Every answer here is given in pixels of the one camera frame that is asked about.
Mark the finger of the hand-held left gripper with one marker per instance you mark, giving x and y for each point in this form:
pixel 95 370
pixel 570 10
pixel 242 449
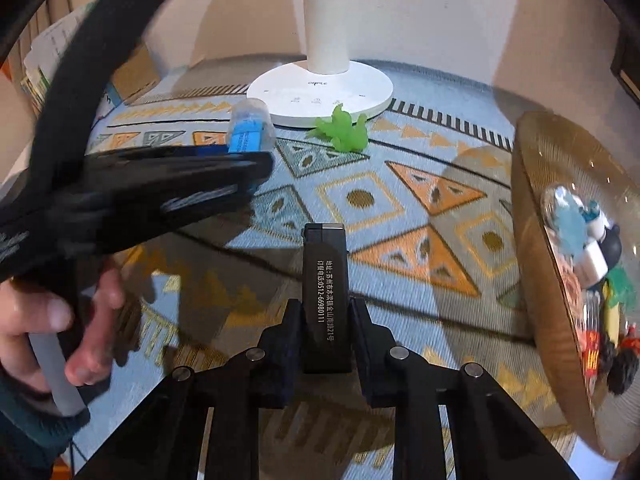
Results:
pixel 220 167

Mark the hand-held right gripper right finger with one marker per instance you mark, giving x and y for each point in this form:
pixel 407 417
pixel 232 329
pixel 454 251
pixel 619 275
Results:
pixel 357 332

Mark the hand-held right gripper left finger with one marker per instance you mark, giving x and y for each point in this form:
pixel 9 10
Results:
pixel 294 332

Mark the black rectangular lighter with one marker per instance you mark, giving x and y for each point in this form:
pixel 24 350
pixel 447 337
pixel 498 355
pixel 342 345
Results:
pixel 326 305

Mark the clear tube with blue insert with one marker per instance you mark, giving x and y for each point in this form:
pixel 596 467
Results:
pixel 250 127

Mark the amber glass bowl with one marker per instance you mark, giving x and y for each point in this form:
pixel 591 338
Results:
pixel 545 285

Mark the small red packet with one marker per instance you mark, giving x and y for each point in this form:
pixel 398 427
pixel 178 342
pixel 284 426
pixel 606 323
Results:
pixel 591 352

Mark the yellow block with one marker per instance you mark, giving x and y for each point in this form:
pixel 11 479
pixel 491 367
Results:
pixel 609 310

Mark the black toy figure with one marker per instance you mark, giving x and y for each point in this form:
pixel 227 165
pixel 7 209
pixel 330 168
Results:
pixel 620 367

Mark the teal translucent toy figure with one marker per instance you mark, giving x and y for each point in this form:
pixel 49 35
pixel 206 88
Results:
pixel 619 285

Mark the person's left forearm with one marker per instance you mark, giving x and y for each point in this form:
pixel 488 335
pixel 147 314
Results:
pixel 30 430

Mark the person's left hand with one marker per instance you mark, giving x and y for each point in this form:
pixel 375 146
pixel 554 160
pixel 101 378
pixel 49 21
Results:
pixel 95 330

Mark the cardboard box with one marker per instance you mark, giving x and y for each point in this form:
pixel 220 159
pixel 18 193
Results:
pixel 135 75

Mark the light green toy figure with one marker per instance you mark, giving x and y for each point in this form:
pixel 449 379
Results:
pixel 342 132

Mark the white desk lamp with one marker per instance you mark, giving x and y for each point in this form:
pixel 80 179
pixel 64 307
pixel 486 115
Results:
pixel 322 90

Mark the stack of printed papers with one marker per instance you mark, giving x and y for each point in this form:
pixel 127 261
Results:
pixel 55 45

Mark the patterned blue tablecloth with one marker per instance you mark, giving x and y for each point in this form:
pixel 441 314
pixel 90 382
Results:
pixel 430 160

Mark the clear round white item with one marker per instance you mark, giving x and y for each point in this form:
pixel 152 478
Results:
pixel 552 205

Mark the small blue and white item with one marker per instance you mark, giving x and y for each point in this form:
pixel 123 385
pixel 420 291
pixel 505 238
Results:
pixel 595 220

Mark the small black round item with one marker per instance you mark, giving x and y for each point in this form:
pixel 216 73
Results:
pixel 612 250

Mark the dark wooden furniture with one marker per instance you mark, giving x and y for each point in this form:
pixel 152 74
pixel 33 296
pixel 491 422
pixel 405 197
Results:
pixel 627 55

